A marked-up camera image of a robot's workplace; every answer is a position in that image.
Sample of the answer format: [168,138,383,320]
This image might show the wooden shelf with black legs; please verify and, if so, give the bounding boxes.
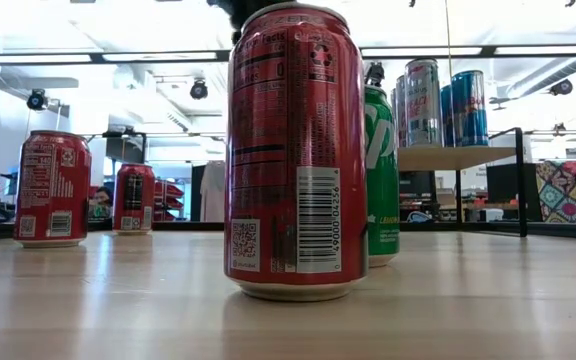
[397,127,529,239]

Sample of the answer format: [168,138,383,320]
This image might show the red storage bins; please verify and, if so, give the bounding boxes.
[153,180,187,222]

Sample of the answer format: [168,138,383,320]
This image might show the black ceiling camera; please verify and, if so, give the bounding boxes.
[365,61,386,87]
[549,78,574,97]
[189,78,209,100]
[26,88,49,112]

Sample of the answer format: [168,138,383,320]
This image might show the blue silver Red Bull can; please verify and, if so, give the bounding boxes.
[450,69,489,148]
[440,83,455,148]

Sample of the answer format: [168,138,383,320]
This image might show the red Coca-Cola original can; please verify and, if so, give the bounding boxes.
[12,130,93,250]

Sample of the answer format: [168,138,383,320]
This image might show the red zero sugar soda can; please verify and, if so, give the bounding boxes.
[223,2,369,303]

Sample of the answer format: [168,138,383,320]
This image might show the silver Celsius peach can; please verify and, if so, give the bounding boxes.
[404,58,443,148]
[395,74,409,149]
[390,88,400,149]

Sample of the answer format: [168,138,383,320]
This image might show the thin hanging cord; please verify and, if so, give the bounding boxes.
[443,0,453,71]

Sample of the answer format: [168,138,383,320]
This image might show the red Coca-Cola can black label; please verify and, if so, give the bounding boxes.
[112,163,157,236]

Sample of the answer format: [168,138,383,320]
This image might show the white hanging garment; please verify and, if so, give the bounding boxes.
[200,160,227,223]

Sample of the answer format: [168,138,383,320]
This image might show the black mounted box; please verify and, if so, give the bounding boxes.
[101,127,148,165]

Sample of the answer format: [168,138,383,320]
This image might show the person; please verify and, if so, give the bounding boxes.
[87,185,115,221]

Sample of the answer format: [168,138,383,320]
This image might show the colourful patchwork quilt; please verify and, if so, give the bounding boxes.
[535,158,576,225]

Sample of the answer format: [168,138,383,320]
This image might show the green Sprite can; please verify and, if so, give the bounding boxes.
[364,83,401,269]

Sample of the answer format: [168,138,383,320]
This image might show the black monitor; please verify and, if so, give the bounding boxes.
[398,170,437,199]
[486,163,544,223]

